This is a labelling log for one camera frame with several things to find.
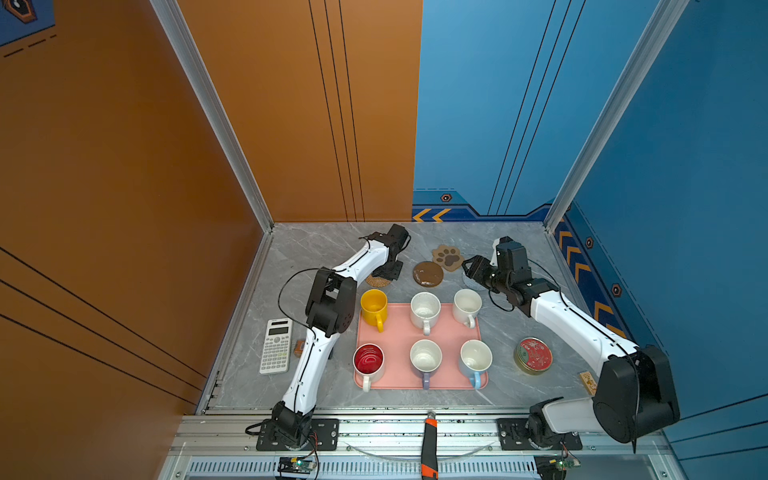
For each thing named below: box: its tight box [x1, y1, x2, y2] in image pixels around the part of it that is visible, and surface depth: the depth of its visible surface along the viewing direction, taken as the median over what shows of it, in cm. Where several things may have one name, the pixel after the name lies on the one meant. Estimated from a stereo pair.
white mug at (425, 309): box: [410, 291, 442, 336], surface depth 91 cm
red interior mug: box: [353, 342, 385, 393], surface depth 81 cm
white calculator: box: [259, 318, 293, 374], surface depth 89 cm
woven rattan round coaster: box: [365, 275, 391, 288], surface depth 104 cm
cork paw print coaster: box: [432, 244, 464, 272], surface depth 112 cm
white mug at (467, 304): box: [453, 288, 483, 328], surface depth 89 cm
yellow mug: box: [360, 288, 388, 333], surface depth 89 cm
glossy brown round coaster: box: [413, 261, 444, 287], surface depth 107 cm
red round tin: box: [514, 336, 553, 374], surface depth 84 cm
